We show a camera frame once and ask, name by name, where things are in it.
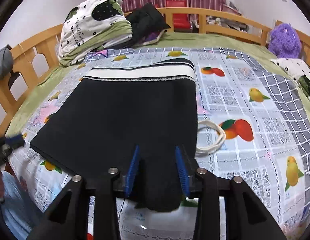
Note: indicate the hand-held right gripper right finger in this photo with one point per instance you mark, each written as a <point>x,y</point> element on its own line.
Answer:
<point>181,172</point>

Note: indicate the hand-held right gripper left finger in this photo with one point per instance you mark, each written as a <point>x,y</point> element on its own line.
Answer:
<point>133,172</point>

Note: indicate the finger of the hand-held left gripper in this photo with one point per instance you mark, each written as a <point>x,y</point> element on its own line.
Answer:
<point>15,140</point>

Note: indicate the black pants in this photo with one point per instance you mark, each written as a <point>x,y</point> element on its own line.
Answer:
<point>115,115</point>

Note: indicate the green bed blanket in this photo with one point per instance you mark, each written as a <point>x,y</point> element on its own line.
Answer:
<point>30,100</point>

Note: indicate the person's leg in jeans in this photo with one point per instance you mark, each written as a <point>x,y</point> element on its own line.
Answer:
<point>17,205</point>

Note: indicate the fruit-printed plastic sheet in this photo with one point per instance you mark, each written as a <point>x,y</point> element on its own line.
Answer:
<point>244,155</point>

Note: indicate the grey garment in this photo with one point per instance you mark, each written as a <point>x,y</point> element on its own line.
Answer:
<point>3,60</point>

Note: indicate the folded white floral quilt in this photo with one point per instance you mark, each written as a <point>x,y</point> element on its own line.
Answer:
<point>82,22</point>

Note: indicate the purple cloth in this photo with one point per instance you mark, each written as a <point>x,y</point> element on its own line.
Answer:
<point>152,37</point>

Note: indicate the black jacket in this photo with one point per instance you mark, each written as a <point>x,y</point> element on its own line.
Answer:
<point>145,22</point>

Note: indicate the red chair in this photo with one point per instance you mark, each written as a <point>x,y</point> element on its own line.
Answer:
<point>180,20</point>

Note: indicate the white floral pillow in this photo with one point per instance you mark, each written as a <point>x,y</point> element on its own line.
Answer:
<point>292,66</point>

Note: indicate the purple plush toy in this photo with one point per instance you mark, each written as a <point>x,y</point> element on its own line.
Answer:
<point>284,40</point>

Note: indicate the pile of papers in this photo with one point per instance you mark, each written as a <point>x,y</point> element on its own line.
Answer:
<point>232,7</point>

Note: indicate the wooden bed frame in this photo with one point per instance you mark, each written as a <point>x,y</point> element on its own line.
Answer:
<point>45,45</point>

